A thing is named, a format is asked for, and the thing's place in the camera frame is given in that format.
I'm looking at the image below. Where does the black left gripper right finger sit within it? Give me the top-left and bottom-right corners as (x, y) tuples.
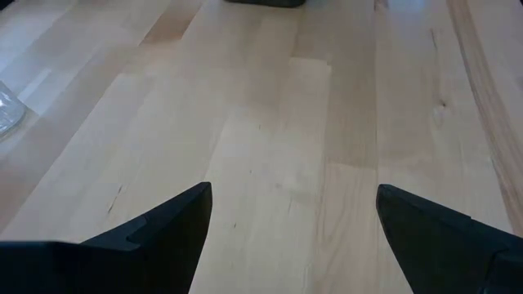
(375, 183), (523, 294)

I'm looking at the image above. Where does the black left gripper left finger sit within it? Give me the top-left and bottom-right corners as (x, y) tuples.
(0, 181), (214, 294)

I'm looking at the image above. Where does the dark smoky plastic bin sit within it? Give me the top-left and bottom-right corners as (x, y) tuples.
(223, 0), (308, 9)

